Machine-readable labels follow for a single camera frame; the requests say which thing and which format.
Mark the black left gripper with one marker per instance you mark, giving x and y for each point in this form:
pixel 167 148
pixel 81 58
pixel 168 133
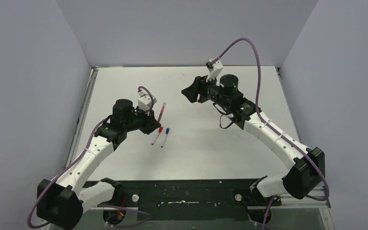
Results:
pixel 149 124

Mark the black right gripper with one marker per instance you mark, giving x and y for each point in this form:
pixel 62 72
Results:
pixel 198 86

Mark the pink marker pen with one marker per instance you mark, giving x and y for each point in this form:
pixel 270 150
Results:
pixel 161 114

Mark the white blue marker pen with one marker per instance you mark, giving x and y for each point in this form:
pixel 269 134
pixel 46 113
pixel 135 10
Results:
pixel 164 140

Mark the white red marker pen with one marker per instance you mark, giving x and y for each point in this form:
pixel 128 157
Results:
pixel 156 138

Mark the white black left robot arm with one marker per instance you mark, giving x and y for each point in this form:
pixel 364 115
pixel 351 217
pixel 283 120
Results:
pixel 62 201

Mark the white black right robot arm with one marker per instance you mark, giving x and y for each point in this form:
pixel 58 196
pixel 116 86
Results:
pixel 306 166

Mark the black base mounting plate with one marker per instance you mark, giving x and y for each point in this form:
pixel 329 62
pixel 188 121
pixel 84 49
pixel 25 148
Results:
pixel 190 199

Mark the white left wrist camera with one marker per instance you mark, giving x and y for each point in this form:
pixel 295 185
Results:
pixel 144 100

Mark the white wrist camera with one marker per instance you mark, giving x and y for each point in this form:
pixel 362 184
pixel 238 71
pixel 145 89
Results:
pixel 144 100
pixel 214 68

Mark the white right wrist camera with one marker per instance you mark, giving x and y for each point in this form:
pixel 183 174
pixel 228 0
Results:
pixel 214 68

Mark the left side aluminium rail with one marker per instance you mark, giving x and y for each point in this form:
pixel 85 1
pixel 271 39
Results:
pixel 82 115

